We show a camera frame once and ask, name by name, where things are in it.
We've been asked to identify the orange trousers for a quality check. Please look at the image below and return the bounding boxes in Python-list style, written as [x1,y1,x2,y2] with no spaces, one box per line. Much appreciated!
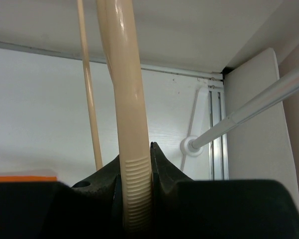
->
[0,175,57,183]

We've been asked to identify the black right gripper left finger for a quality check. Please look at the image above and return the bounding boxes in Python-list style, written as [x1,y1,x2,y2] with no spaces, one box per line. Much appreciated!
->
[0,158,124,239]

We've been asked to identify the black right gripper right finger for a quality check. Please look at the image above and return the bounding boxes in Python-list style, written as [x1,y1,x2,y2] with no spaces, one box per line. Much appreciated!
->
[150,142,299,239]

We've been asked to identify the white clothes rack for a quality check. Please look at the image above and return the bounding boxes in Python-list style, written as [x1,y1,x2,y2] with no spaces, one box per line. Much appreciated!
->
[180,67,299,171]

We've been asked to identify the beige plastic hanger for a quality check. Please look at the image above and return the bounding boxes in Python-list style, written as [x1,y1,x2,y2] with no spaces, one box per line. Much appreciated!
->
[76,0,153,239]

